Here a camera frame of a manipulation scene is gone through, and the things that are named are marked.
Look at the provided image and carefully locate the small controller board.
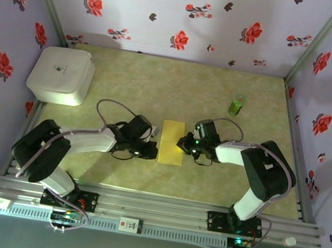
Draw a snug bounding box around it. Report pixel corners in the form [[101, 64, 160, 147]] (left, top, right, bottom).
[[226, 235, 256, 248], [50, 209, 83, 225]]

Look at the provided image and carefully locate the small white sticker card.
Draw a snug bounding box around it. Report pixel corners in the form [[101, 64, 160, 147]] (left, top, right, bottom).
[[0, 197, 13, 212]]

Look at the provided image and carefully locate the white label with red mark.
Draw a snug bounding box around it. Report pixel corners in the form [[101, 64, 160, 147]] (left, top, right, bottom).
[[118, 216, 145, 236]]

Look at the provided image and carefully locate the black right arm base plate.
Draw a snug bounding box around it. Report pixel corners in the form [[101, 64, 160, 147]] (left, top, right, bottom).
[[204, 209, 265, 240]]

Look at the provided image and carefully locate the grey slotted cable duct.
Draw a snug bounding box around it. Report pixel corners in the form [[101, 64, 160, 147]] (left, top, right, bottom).
[[0, 198, 229, 248]]

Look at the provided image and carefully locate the yellow paper sheet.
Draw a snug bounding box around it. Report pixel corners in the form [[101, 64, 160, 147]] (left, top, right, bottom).
[[156, 119, 190, 168]]

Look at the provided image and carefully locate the green bottle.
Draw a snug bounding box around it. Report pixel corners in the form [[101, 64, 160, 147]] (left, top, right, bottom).
[[226, 92, 248, 119]]

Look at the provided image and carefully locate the small white cap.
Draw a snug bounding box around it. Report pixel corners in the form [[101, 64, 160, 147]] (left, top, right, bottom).
[[281, 235, 298, 248]]

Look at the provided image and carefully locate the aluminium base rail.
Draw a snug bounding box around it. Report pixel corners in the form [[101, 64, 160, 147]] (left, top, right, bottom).
[[0, 168, 327, 248]]

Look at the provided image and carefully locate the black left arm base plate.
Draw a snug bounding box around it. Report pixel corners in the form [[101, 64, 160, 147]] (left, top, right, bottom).
[[40, 183, 100, 214]]

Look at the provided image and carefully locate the white plastic lidded box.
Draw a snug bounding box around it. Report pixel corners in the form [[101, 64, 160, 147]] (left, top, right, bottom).
[[23, 41, 99, 111]]

